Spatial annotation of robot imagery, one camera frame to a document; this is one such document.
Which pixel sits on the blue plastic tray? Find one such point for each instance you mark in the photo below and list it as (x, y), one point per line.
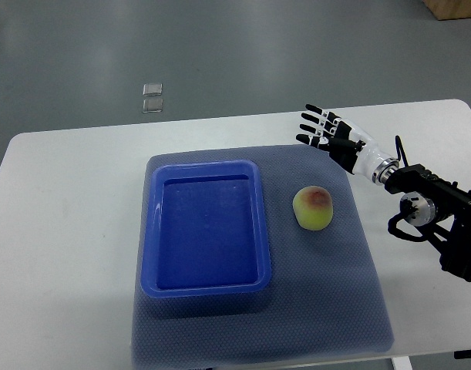
(205, 231)

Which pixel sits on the upper metal floor plate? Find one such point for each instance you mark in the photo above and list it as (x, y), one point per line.
(152, 89)

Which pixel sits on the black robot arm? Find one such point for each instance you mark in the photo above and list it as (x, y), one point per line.
(433, 210)

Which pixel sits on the black table edge bracket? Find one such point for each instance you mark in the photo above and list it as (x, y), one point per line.
(465, 354)

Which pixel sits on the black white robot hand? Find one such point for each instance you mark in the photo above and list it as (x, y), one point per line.
(348, 145)

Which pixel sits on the yellow green red peach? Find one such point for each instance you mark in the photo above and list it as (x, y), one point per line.
(313, 208)

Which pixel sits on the white table leg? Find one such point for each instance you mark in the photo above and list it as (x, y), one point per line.
(401, 363)

